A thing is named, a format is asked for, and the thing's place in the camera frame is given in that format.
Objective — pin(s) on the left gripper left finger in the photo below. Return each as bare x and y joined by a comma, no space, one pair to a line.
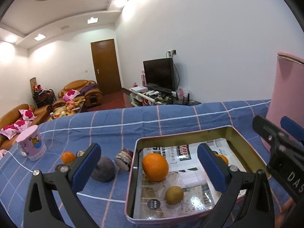
41,209

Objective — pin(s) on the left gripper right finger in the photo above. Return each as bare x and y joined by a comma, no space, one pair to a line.
257,209

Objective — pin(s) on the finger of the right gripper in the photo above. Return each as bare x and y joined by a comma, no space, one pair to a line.
267,131
294,129

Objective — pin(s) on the dark purple round fruit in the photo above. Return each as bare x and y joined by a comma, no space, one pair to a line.
104,170

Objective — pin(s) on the large orange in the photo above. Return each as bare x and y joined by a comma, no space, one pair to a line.
155,167

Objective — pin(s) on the dark round pastry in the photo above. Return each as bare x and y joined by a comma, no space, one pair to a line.
60,167

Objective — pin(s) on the pink electric kettle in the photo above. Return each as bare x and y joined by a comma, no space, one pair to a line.
287,97

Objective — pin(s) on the small orange in tin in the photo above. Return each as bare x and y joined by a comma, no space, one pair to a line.
223,158

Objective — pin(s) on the small orange on cloth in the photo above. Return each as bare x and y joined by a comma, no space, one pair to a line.
68,157

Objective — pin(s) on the pink cartoon cup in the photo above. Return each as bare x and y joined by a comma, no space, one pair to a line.
30,144

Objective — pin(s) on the purple-cream cut pastry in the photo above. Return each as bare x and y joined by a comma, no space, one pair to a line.
80,153

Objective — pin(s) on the green-brown kiwi in tin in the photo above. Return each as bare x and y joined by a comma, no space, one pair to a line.
174,195

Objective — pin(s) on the printed paper liner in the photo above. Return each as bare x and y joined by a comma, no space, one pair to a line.
146,199

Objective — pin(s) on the blue plaid tablecloth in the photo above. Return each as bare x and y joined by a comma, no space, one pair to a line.
115,130

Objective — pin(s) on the pink metal tin box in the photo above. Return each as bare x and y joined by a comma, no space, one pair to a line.
225,141

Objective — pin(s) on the brown leather sofa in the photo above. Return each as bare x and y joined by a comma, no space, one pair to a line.
18,120

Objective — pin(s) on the cluttered coffee table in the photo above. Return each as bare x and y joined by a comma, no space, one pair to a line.
69,108

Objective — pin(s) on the black cluttered rack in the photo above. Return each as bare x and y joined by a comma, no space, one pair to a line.
42,96

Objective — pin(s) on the pink floral cushion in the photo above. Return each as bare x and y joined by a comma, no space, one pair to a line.
70,95

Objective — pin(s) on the black television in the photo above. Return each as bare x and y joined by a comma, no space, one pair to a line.
159,74

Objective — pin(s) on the brown leather armchair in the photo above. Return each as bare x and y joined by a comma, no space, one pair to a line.
88,90

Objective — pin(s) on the white tv stand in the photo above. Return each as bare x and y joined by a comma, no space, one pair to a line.
139,99

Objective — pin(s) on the brown wooden door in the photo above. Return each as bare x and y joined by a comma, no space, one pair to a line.
106,66

